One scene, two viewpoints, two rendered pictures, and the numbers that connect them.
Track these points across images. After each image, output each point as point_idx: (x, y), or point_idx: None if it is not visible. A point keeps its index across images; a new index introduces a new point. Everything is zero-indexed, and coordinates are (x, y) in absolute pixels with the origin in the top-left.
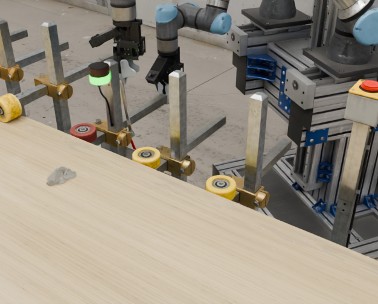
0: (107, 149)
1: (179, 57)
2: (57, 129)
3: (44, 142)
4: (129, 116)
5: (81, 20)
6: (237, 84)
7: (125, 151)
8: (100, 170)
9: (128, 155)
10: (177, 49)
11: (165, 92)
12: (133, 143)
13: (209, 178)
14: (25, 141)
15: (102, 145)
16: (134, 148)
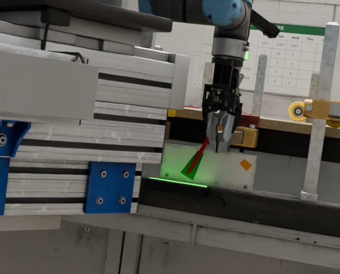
0: (243, 169)
1: (213, 75)
2: (271, 119)
3: (265, 118)
4: (218, 114)
5: None
6: (133, 201)
7: (214, 157)
8: (190, 109)
9: (209, 161)
10: (213, 57)
11: (221, 132)
12: (204, 141)
13: None
14: (283, 120)
15: (252, 168)
16: (201, 147)
